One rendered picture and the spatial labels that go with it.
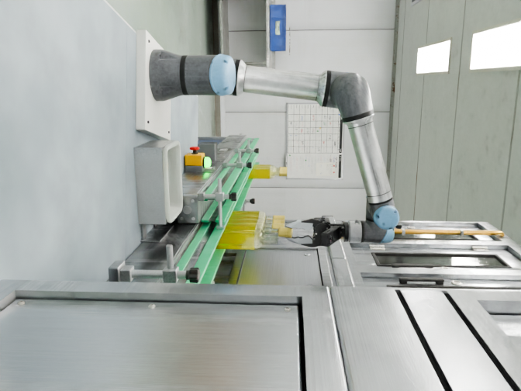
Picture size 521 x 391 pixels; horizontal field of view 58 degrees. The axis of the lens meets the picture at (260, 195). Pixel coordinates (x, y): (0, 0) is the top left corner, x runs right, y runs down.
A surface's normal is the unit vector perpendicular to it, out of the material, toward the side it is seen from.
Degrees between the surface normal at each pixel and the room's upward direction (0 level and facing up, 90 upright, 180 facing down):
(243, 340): 90
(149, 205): 90
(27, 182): 0
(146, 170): 90
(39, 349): 90
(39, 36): 0
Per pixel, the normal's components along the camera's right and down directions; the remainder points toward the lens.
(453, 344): 0.00, -0.97
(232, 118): -0.07, 0.23
